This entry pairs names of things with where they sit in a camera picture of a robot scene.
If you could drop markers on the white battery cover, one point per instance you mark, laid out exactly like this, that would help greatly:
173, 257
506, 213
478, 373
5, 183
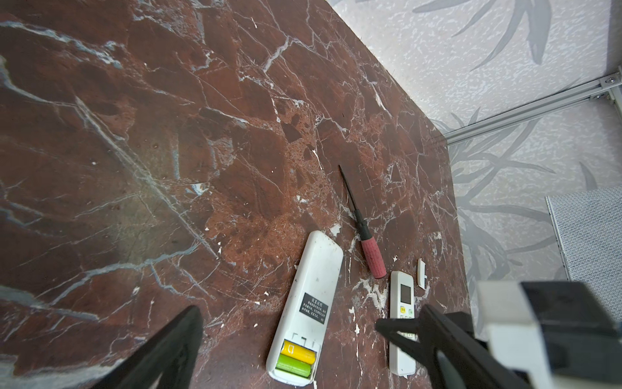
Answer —
421, 276

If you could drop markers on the pink handled screwdriver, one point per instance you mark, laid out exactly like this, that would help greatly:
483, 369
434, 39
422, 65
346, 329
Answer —
370, 248

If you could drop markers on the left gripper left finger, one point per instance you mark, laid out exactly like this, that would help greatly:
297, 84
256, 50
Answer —
167, 360

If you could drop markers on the red white remote control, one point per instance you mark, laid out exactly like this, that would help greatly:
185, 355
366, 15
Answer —
307, 310

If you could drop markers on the aluminium frame crossbar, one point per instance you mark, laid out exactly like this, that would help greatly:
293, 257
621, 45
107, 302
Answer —
607, 87

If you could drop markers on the white wire mesh basket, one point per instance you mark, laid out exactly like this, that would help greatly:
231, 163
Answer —
587, 226

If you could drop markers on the green battery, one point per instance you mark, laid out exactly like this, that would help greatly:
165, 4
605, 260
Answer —
292, 366

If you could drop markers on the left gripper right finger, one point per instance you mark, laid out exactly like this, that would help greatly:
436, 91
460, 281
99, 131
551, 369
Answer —
450, 355

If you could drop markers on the yellow battery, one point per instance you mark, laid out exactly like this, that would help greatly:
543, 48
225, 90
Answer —
298, 352

